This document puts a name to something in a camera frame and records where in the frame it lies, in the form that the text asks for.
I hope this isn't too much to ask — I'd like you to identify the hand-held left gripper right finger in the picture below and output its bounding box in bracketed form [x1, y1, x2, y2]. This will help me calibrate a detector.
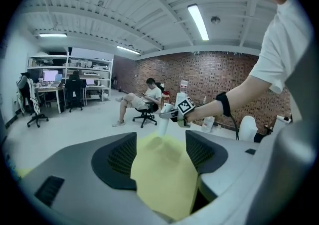
[185, 129, 260, 214]

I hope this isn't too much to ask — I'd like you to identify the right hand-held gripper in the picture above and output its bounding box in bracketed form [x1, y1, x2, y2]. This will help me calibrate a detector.
[159, 96, 197, 128]

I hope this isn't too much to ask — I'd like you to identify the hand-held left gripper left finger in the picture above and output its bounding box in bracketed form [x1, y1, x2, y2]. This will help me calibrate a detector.
[19, 131, 175, 225]

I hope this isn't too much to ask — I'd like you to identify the white plastic bottle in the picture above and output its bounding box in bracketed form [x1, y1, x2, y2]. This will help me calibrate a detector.
[158, 103, 175, 137]

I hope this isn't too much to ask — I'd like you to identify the person's right forearm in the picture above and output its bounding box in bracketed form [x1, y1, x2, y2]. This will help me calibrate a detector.
[185, 74, 273, 125]

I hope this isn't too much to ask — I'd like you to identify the white water dispenser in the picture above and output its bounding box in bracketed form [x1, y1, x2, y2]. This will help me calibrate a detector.
[175, 91, 190, 111]

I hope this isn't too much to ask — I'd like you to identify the black office chair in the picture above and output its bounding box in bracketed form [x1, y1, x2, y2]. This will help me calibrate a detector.
[132, 101, 160, 129]

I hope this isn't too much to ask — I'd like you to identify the table with yellow-green cloth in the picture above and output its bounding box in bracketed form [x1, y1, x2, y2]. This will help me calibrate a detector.
[14, 130, 200, 222]

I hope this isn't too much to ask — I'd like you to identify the long ceiling light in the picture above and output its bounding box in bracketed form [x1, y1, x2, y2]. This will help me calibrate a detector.
[38, 32, 68, 38]
[116, 45, 141, 55]
[187, 3, 210, 42]

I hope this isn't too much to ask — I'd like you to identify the black desk chair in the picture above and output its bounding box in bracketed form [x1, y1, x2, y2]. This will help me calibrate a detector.
[64, 74, 85, 113]

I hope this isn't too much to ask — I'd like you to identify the wooden desk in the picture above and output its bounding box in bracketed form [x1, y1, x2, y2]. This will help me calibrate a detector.
[34, 85, 66, 114]

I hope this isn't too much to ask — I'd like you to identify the office chair with striped cloth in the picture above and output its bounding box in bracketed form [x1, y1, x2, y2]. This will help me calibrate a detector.
[16, 74, 50, 128]

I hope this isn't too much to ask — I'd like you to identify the white shelving unit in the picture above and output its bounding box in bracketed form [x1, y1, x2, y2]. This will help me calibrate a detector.
[27, 54, 115, 102]

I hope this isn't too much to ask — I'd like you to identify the pink-lit monitor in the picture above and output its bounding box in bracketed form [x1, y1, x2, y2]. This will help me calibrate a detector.
[42, 69, 59, 82]

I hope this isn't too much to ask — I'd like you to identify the person's white t-shirt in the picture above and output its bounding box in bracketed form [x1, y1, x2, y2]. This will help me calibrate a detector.
[250, 0, 315, 122]

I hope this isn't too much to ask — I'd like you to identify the black cable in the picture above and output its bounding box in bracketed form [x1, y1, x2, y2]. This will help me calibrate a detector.
[229, 113, 240, 141]

